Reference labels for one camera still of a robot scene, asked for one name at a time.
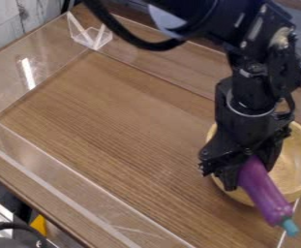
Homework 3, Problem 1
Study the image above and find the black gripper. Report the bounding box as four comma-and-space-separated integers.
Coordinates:
197, 77, 293, 191

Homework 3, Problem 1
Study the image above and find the brown wooden bowl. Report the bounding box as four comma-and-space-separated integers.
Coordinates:
205, 120, 301, 207

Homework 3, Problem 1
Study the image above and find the purple toy eggplant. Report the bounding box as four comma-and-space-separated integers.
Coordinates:
237, 156, 300, 236

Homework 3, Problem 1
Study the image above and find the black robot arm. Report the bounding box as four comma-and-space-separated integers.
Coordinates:
82, 0, 301, 191

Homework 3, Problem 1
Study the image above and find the yellow black device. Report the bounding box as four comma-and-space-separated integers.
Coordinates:
12, 214, 61, 248

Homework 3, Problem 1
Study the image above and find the clear acrylic tray wall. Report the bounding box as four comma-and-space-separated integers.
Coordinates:
0, 18, 281, 248

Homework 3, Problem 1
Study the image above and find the clear acrylic corner bracket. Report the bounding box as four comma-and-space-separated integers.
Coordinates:
65, 12, 112, 51

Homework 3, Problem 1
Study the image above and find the black cable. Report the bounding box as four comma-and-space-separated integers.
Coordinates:
0, 221, 46, 248

